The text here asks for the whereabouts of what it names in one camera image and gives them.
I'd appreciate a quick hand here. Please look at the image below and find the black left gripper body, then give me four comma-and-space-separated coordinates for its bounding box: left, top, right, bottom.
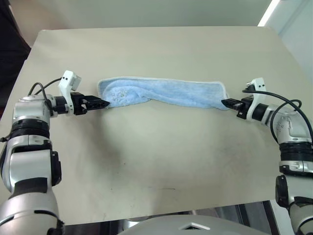
70, 92, 88, 116

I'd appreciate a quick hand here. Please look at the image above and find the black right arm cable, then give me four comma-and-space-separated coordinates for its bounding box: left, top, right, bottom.
242, 88, 313, 145

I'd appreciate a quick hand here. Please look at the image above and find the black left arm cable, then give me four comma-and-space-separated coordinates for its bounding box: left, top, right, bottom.
27, 77, 62, 108

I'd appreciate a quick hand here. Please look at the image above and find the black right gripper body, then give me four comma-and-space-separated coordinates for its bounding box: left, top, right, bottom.
236, 96, 254, 120

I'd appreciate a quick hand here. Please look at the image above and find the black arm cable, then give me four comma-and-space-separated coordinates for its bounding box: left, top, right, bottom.
27, 77, 62, 108
242, 88, 313, 145

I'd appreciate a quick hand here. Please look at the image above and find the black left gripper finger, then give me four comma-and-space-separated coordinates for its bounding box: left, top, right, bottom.
84, 95, 110, 105
85, 102, 109, 110

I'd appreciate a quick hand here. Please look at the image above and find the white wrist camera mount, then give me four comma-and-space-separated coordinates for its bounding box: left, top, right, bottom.
244, 77, 267, 122
58, 70, 83, 115

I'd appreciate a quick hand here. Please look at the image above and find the silver robot torso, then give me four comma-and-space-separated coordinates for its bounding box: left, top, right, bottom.
123, 214, 269, 235

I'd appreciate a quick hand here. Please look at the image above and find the light blue towel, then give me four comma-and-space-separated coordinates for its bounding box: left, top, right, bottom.
97, 76, 230, 111

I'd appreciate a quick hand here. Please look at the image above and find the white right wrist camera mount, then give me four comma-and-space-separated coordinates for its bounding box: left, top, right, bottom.
244, 77, 267, 122

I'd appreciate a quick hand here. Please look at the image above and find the dark bulky object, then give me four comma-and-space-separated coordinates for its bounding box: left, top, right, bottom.
0, 0, 34, 123

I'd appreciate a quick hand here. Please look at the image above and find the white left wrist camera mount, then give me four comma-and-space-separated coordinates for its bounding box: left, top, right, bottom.
58, 70, 83, 115

